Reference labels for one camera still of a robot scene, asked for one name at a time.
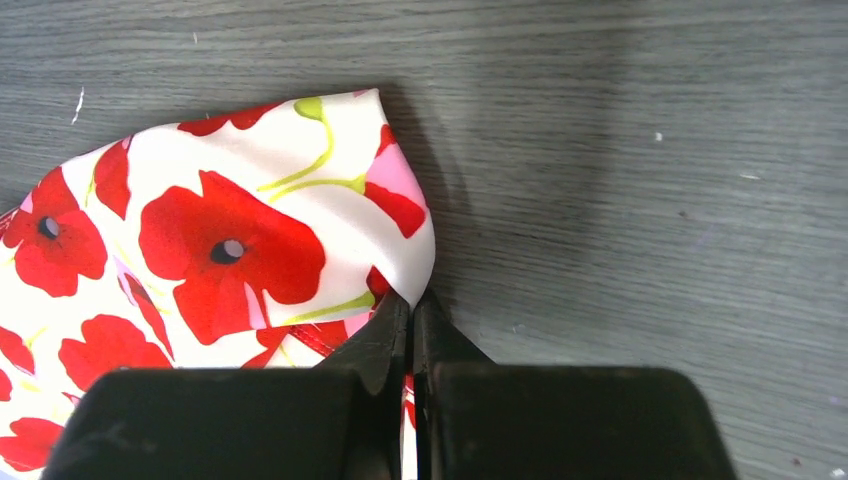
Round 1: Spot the red poppy print skirt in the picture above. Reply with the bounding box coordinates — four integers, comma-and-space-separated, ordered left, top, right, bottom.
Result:
1, 89, 435, 479

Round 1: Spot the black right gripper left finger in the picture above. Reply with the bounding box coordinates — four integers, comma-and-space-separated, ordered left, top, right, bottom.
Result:
43, 293, 410, 479

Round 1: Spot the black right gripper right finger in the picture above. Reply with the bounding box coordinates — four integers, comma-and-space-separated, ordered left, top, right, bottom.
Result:
413, 292, 737, 479

